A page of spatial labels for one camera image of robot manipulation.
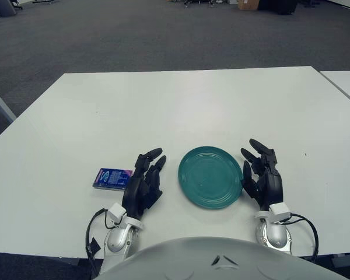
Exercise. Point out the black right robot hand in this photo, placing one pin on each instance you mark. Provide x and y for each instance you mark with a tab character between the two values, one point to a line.
269	186

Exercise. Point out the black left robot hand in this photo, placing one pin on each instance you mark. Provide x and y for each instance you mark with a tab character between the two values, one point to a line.
137	192

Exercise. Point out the blue gum pack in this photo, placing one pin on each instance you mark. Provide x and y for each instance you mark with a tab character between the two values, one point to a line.
111	178

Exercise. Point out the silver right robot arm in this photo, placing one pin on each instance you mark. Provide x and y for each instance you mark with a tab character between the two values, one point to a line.
272	233

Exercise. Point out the teal ribbed plate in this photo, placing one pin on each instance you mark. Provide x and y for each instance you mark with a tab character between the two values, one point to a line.
207	178

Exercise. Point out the grey robot torso shell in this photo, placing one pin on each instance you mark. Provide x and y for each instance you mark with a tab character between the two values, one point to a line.
178	259

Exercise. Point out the adjacent white table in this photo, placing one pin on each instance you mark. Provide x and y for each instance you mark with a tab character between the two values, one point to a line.
347	83

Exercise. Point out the grey desk edge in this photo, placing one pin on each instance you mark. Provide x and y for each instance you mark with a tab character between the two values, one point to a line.
0	105

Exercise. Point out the black cabinet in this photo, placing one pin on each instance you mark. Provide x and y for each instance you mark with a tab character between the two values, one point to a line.
277	7

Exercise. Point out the brown cardboard box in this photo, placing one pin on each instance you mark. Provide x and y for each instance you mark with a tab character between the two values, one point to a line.
248	4

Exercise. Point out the black chair base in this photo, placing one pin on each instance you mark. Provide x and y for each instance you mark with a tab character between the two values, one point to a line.
188	2
214	3

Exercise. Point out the dark grey furniture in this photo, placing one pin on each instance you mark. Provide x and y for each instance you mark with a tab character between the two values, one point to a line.
1	7

